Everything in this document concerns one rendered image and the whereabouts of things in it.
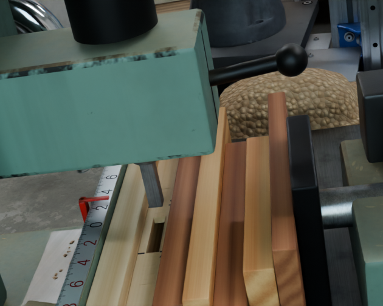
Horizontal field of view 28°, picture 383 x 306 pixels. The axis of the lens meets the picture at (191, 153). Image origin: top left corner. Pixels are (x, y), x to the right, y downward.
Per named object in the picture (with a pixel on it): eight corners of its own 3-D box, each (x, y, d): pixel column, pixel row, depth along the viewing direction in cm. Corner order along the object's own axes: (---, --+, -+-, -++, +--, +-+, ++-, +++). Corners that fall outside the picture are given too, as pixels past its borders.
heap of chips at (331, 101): (368, 123, 66) (365, 84, 65) (209, 142, 68) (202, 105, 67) (355, 82, 74) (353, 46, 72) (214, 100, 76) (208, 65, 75)
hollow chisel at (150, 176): (162, 206, 51) (147, 141, 48) (149, 208, 51) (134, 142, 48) (163, 199, 51) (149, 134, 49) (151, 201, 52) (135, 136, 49)
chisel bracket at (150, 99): (220, 178, 46) (196, 45, 42) (-1, 203, 48) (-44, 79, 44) (225, 122, 52) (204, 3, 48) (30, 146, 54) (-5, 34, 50)
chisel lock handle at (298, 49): (310, 79, 45) (307, 48, 44) (202, 93, 46) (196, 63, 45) (308, 67, 47) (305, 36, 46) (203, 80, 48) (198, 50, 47)
